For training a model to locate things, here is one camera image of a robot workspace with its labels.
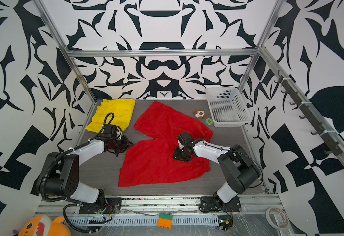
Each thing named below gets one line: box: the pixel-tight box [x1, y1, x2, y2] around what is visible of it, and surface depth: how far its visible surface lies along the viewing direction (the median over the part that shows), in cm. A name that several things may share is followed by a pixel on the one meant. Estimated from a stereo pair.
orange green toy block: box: [158, 212, 173, 230], surface depth 71 cm
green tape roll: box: [205, 118, 213, 126], surface depth 110 cm
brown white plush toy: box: [193, 109, 207, 120], surface depth 110 cm
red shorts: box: [118, 101, 214, 187], surface depth 92 cm
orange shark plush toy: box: [18, 214, 72, 236], surface depth 65 cm
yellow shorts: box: [85, 98, 136, 134], surface depth 113 cm
